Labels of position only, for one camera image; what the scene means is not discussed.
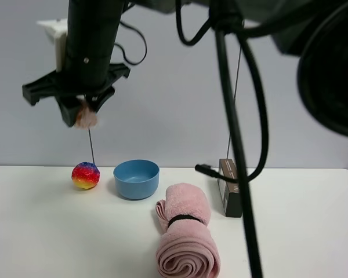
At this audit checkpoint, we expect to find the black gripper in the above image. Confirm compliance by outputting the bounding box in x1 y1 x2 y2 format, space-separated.
22 63 131 127

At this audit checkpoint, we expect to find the muffin with red pieces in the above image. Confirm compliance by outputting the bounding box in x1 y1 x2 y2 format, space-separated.
74 97 98 130

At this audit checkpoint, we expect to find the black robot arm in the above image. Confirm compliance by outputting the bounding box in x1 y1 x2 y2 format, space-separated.
22 0 130 127

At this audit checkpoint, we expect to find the rainbow strawberry toy ball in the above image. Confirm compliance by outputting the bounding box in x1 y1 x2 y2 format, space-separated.
71 162 100 190

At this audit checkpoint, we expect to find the blue plastic bowl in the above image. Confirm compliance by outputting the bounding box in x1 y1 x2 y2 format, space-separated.
113 159 160 200

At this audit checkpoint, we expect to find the black elastic hair band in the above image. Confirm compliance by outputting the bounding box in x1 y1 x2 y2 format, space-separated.
168 214 203 227

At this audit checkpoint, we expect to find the dark brown cardboard box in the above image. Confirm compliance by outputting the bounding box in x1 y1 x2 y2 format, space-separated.
217 159 242 218

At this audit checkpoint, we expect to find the rolled pink towel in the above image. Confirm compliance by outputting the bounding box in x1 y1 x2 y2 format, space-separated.
155 183 220 277

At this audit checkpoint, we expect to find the thin black looped cable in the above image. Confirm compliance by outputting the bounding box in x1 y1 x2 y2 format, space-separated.
113 20 147 66

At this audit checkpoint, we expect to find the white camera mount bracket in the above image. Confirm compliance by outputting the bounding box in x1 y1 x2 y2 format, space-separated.
37 19 68 72

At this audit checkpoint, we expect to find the thick black cable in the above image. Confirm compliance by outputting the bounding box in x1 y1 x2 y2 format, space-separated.
209 0 264 278

